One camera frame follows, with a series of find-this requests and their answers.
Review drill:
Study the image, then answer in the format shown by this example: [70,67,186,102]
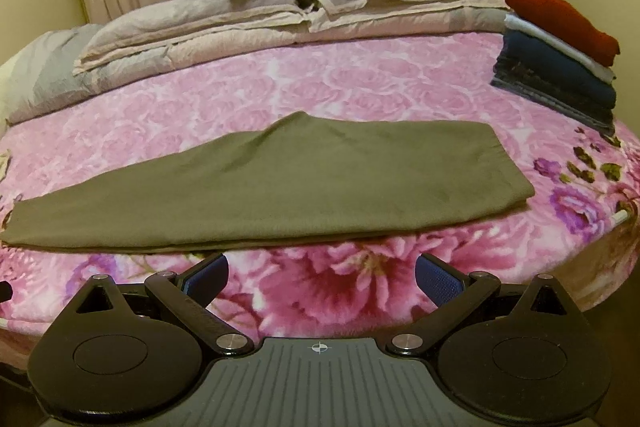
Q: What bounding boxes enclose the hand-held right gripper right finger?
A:
[387,253,571,356]

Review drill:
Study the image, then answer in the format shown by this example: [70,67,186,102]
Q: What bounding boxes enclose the olive green pants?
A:
[0,111,536,254]

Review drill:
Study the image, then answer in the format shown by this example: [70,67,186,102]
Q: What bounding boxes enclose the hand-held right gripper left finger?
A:
[75,253,255,358]

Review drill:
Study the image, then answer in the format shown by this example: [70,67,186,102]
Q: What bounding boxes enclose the navy folded garment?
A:
[501,29,617,110]

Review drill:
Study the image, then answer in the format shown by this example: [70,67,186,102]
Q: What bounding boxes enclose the pink floral blanket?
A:
[0,29,640,333]

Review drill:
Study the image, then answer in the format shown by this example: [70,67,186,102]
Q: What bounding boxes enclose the red knit sweater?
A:
[504,0,621,68]

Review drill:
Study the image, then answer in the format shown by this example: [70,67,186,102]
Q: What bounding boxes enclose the white folded garment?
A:
[505,13,615,82]

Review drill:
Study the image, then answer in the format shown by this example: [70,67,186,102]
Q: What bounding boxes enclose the beige grey folded quilt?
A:
[7,0,511,124]

